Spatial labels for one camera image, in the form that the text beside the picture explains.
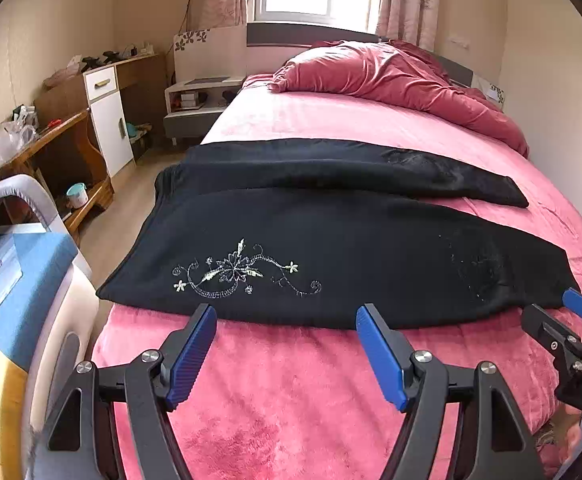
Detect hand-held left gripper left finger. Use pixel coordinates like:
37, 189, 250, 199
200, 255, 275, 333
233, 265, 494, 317
34, 302, 218, 480

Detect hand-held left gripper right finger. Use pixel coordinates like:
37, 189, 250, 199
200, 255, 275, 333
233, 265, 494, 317
355, 302, 546, 480

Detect black embroidered pants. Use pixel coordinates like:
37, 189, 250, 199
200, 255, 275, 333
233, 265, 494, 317
96, 137, 582, 331

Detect person's right hand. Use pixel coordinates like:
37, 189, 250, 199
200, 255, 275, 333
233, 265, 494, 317
565, 404, 582, 458

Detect dark patterned cloth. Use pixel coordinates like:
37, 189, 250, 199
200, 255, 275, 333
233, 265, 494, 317
535, 419, 572, 447

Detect bed with pink blanket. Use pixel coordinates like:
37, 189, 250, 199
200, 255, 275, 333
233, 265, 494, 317
91, 72, 582, 480

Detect blue box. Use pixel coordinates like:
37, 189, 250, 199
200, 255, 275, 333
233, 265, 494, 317
0, 232, 80, 374

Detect teal cup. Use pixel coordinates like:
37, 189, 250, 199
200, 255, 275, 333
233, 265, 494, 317
66, 183, 90, 210

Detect grey framed chair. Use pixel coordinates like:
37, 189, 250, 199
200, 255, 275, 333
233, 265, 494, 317
0, 174, 95, 286

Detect white cabinet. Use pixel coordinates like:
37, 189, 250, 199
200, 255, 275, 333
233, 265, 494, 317
84, 65, 137, 177

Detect wooden desk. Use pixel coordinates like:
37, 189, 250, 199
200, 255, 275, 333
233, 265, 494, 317
0, 52, 168, 247

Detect white and grey nightstand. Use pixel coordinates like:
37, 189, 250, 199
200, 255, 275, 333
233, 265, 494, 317
163, 75, 246, 147

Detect red duvet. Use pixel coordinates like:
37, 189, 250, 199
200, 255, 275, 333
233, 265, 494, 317
267, 39, 530, 157

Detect white plastic bag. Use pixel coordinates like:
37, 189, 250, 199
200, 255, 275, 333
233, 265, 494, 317
0, 119, 40, 169

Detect pink plastic bag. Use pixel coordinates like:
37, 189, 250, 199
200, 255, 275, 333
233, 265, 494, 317
44, 55, 90, 91

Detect grey and white headboard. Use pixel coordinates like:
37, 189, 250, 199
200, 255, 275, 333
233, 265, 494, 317
173, 22, 506, 111

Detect black wall cable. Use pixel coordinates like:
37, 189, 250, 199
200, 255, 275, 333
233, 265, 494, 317
167, 0, 195, 57

